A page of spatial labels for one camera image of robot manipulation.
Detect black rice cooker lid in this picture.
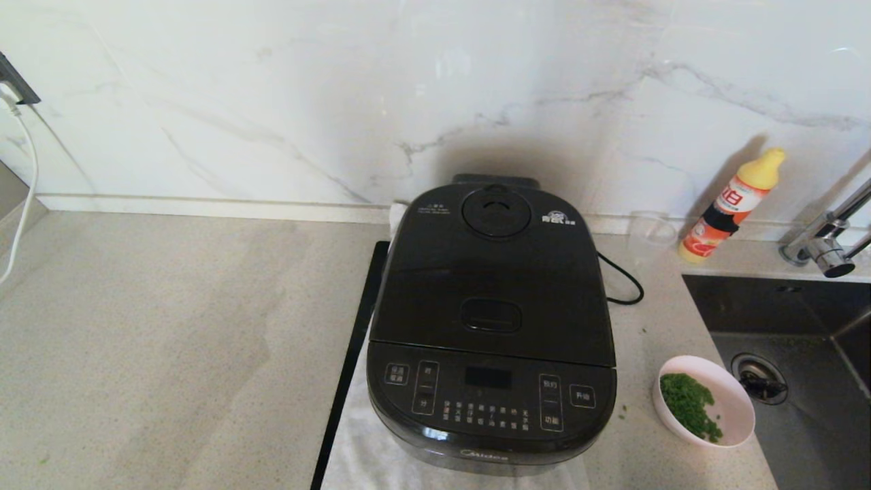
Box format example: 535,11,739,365
369,174,617,369

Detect white round bowl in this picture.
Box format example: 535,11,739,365
652,355,757,448

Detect black Midea rice cooker body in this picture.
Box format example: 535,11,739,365
366,339,619,477

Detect black flat strip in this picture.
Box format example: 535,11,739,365
310,240,391,490

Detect clear plastic measuring cup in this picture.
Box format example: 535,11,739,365
627,211,680,263

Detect white cloth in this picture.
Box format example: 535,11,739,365
321,201,593,490

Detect orange yellow detergent bottle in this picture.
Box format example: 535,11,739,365
678,148,787,265

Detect metal sink drain strainer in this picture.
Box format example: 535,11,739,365
732,353,790,406

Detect chrome faucet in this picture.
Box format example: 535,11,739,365
779,178,871,278

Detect black power cable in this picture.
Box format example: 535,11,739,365
596,250,645,306

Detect white power cable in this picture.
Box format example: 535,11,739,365
0,82,39,287

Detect grey wall socket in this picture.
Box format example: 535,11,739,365
0,52,42,106

